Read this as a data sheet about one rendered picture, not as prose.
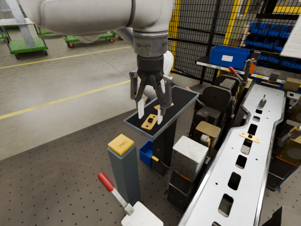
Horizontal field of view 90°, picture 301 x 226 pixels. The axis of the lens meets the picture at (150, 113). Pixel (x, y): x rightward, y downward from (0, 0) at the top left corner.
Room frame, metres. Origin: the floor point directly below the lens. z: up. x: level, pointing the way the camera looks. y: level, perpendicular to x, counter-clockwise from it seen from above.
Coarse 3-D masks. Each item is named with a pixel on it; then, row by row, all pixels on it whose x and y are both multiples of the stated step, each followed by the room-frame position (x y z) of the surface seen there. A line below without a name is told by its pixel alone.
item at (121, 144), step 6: (120, 138) 0.34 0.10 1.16; (126, 138) 0.34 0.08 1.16; (108, 144) 0.32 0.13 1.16; (114, 144) 0.32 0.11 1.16; (120, 144) 0.32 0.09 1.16; (126, 144) 0.32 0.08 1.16; (132, 144) 0.32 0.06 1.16; (114, 150) 0.30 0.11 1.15; (120, 150) 0.29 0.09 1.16; (126, 150) 0.30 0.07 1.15
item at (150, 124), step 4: (152, 116) 0.46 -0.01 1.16; (156, 116) 0.46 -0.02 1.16; (148, 120) 0.42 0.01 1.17; (152, 120) 0.42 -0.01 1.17; (156, 120) 0.43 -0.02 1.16; (144, 124) 0.41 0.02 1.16; (148, 124) 0.41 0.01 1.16; (152, 124) 0.41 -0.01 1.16; (144, 128) 0.39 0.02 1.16; (148, 128) 0.39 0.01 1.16
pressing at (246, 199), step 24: (264, 120) 0.63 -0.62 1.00; (240, 144) 0.46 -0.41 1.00; (264, 144) 0.46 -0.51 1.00; (216, 168) 0.34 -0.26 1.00; (264, 168) 0.34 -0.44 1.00; (216, 192) 0.24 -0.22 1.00; (240, 192) 0.24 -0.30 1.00; (264, 192) 0.25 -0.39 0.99; (192, 216) 0.18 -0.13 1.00; (216, 216) 0.18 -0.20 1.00; (240, 216) 0.18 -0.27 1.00
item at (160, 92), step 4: (152, 76) 0.41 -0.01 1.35; (152, 80) 0.40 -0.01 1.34; (152, 84) 0.40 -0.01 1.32; (156, 84) 0.40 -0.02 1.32; (160, 84) 0.42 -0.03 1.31; (156, 88) 0.40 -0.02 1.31; (160, 88) 0.42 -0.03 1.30; (156, 92) 0.40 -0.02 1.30; (160, 92) 0.41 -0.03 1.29; (160, 96) 0.40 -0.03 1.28; (160, 100) 0.40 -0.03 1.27; (164, 100) 0.41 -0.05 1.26; (160, 104) 0.40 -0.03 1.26; (160, 108) 0.39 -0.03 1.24
